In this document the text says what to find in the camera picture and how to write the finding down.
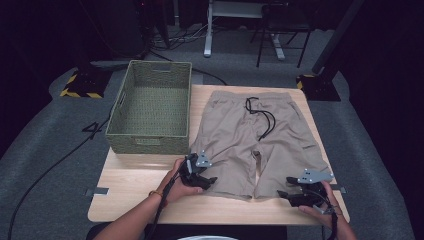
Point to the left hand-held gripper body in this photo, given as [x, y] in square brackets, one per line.
[193, 166]

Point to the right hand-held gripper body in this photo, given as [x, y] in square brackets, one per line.
[311, 193]

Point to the beige shorts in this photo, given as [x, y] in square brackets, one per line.
[233, 143]

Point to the green woven basket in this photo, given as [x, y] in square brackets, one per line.
[150, 110]

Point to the person's left hand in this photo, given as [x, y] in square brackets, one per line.
[180, 191]

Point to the person's right hand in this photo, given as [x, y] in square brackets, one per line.
[328, 215]

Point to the grey tape strip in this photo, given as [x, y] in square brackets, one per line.
[340, 189]
[100, 191]

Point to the person's white shirt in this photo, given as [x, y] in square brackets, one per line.
[208, 238]

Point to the person's dark trousers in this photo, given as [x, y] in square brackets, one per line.
[233, 231]

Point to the black striped stand base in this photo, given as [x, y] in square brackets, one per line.
[320, 88]
[85, 83]

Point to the black slanted pole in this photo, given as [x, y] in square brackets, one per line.
[336, 35]

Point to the black chair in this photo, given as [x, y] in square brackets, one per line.
[283, 25]

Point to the white desk frame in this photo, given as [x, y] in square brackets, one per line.
[208, 40]

